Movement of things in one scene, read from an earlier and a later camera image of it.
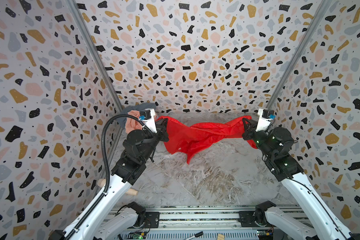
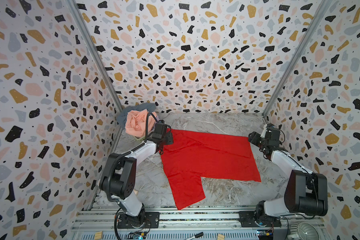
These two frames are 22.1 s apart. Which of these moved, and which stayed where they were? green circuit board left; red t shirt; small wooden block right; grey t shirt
Moved: red t shirt
Stayed: green circuit board left; small wooden block right; grey t shirt
